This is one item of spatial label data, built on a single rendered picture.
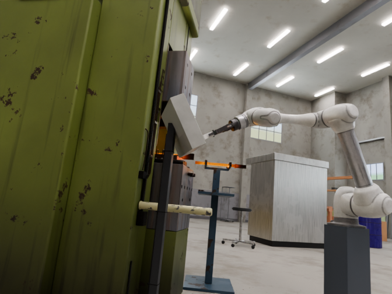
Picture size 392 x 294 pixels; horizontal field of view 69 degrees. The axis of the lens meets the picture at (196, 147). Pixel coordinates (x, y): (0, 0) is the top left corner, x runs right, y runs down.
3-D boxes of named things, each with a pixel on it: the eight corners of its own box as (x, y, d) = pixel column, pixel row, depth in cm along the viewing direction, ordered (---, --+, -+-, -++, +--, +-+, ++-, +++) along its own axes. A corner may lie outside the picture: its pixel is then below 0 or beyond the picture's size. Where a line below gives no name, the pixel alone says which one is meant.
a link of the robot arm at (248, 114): (237, 112, 183) (248, 112, 171) (257, 104, 187) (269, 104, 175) (242, 128, 185) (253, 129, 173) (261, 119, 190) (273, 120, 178)
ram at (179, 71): (191, 117, 241) (196, 73, 248) (181, 101, 204) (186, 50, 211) (144, 116, 249) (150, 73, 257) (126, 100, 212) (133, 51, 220)
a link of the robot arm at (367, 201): (370, 212, 196) (403, 213, 175) (354, 220, 189) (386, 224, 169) (332, 105, 198) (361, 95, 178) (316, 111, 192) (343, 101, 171)
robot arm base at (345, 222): (340, 225, 214) (340, 217, 215) (367, 228, 194) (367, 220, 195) (321, 223, 208) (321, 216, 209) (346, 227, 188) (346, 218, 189)
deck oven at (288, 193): (292, 241, 674) (294, 166, 708) (328, 249, 573) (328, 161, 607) (241, 238, 627) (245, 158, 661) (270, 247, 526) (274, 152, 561)
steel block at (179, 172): (188, 227, 223) (193, 171, 232) (176, 231, 187) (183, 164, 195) (122, 220, 234) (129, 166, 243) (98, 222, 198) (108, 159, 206)
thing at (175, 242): (182, 291, 214) (188, 227, 223) (168, 309, 178) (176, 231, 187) (114, 281, 225) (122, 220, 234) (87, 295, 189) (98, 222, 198)
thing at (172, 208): (212, 216, 166) (212, 207, 167) (210, 217, 161) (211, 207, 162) (141, 209, 175) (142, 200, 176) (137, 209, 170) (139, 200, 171)
